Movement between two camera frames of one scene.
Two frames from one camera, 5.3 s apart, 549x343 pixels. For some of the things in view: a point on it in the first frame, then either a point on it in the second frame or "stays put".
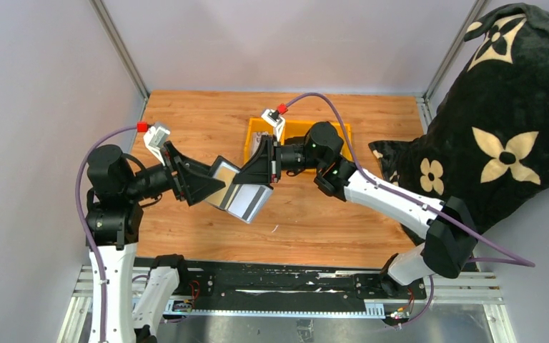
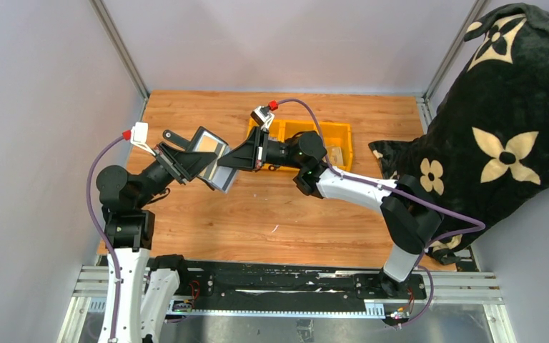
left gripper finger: (199, 188) -> (191, 163)
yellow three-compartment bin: (294, 129) stays put
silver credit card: (249, 201) -> (221, 177)
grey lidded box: (244, 201) -> (218, 178)
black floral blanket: (507, 125) stays put
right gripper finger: (258, 171) -> (244, 156)
